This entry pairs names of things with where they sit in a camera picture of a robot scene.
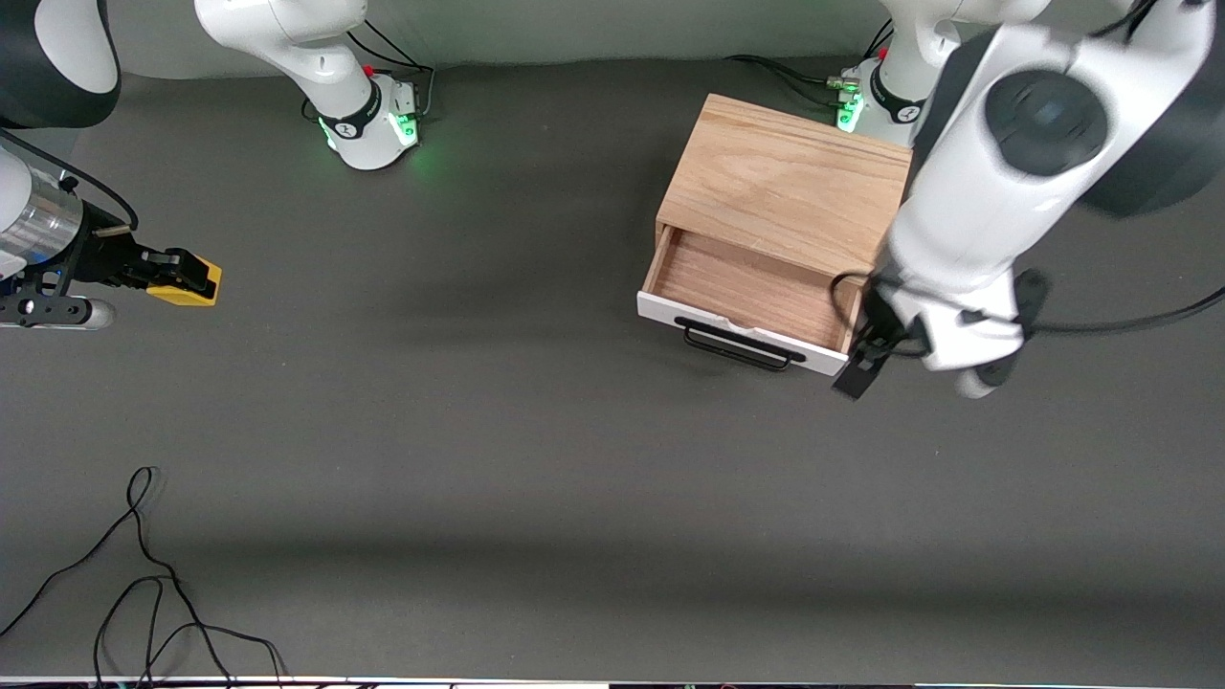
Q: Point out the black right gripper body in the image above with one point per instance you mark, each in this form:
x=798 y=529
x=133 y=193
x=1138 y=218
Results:
x=99 y=257

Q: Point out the yellow cube block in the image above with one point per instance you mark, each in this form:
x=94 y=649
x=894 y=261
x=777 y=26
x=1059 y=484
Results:
x=191 y=297

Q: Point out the white-fronted wooden drawer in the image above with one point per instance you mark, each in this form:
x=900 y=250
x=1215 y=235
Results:
x=737 y=287

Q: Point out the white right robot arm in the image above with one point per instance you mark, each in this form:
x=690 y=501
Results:
x=316 y=57

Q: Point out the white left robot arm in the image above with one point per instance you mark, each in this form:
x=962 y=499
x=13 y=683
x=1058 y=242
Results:
x=986 y=191

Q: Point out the wooden drawer cabinet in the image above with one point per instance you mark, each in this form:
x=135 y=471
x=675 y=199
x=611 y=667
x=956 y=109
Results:
x=785 y=182

